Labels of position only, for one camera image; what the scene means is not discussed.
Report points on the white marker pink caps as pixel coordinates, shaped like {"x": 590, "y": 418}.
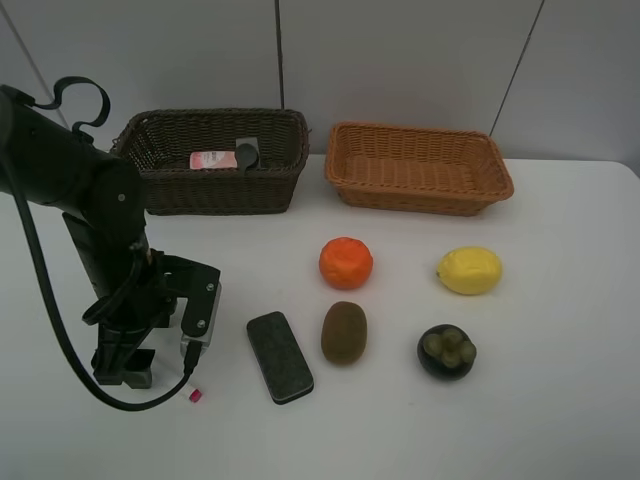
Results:
{"x": 193, "y": 395}

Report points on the dark green ink bottle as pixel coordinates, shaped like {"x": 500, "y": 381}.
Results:
{"x": 247, "y": 154}

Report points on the orange wicker basket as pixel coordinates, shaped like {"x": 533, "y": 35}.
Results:
{"x": 425, "y": 170}

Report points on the dark mangosteen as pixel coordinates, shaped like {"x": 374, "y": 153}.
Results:
{"x": 446, "y": 352}

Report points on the brown kiwi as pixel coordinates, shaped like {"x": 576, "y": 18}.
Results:
{"x": 344, "y": 333}

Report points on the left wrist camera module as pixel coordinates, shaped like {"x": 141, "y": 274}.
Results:
{"x": 199, "y": 285}

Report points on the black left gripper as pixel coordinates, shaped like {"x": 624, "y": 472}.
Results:
{"x": 132, "y": 299}

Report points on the pink bottle white cap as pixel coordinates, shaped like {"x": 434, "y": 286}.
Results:
{"x": 212, "y": 160}

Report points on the grey felt board eraser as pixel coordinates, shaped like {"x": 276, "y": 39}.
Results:
{"x": 281, "y": 361}

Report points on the yellow lemon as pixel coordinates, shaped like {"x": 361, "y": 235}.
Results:
{"x": 470, "y": 270}

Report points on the dark brown wicker basket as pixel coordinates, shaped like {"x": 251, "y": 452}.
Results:
{"x": 160, "y": 142}

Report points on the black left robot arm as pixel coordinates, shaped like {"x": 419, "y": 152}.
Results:
{"x": 101, "y": 198}

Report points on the orange mandarin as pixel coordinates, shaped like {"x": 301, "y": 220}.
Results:
{"x": 345, "y": 263}

